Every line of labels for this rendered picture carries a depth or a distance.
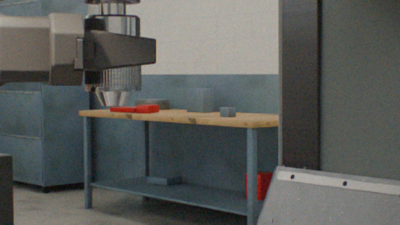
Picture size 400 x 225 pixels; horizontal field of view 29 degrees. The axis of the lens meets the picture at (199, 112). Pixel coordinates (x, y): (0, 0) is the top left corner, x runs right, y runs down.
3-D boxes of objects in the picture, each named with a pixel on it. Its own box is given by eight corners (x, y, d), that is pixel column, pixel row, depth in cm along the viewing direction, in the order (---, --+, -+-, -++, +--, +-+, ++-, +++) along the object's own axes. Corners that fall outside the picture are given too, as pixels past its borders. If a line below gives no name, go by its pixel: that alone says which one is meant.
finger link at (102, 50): (154, 71, 63) (77, 70, 61) (154, 31, 63) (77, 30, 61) (159, 71, 61) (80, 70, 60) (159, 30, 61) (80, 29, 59)
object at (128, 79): (145, 90, 66) (144, 29, 66) (136, 91, 62) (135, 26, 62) (91, 90, 67) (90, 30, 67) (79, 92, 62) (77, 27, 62)
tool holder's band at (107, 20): (144, 29, 66) (144, 17, 66) (135, 26, 62) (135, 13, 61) (90, 30, 67) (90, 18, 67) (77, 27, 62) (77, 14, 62)
